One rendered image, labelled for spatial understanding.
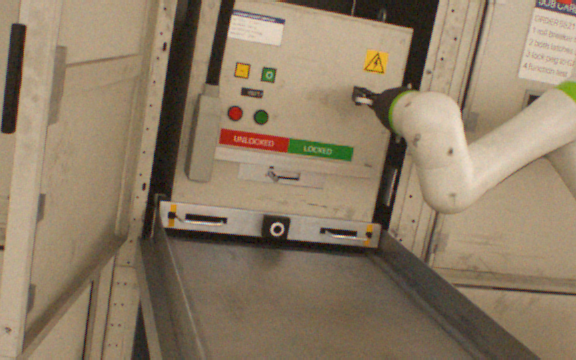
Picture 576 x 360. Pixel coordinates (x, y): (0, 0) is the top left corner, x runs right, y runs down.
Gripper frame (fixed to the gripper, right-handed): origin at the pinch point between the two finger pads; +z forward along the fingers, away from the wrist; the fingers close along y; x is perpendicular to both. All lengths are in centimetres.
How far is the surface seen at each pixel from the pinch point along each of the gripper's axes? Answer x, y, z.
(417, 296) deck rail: -37.8, 11.9, -23.9
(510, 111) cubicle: 2.1, 37.5, -2.6
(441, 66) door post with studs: 9.4, 18.0, -0.5
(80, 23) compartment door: 7, -62, -40
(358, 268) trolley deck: -38.2, 4.5, -8.4
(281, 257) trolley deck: -38.2, -13.2, -5.3
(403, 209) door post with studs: -25.3, 16.5, -0.5
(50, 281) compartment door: -33, -62, -39
